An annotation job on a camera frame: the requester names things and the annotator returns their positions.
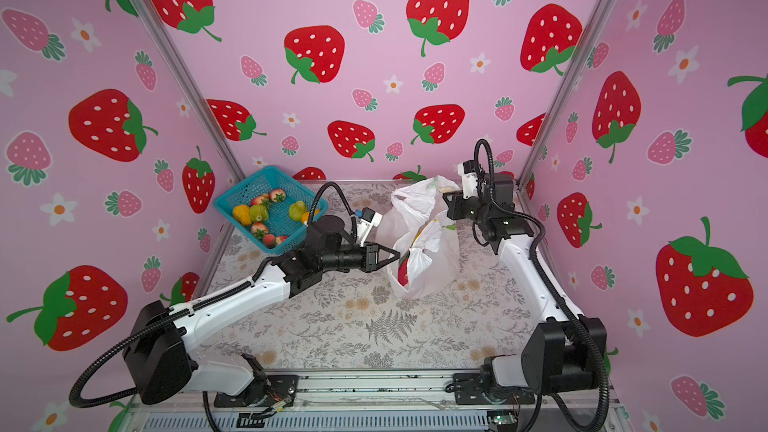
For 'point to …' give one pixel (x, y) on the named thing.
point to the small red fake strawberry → (259, 230)
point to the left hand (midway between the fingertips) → (400, 256)
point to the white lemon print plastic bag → (416, 223)
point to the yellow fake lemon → (242, 214)
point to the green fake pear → (297, 209)
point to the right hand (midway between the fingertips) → (444, 193)
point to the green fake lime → (258, 213)
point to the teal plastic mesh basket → (271, 208)
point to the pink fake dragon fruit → (402, 269)
